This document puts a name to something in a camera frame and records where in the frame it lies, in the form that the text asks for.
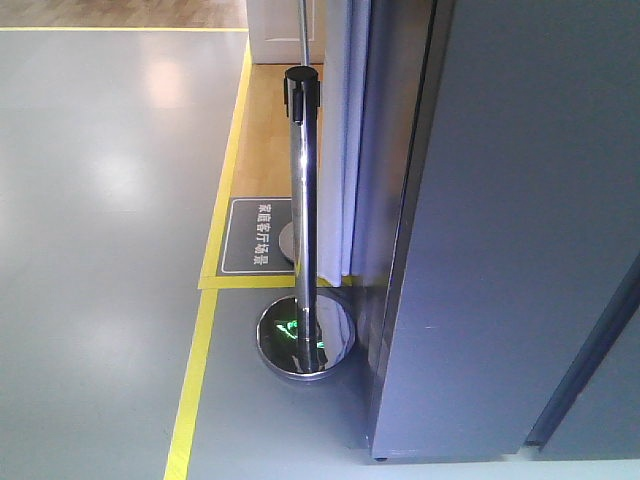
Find open fridge door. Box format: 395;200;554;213
354;1;639;461

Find white curtain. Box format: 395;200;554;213
318;1;371;287

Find grey floor sign sticker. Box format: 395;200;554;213
218;197;293;276

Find fridge body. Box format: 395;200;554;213
524;256;639;452

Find chrome stanchion post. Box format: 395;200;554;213
256;67;356;382

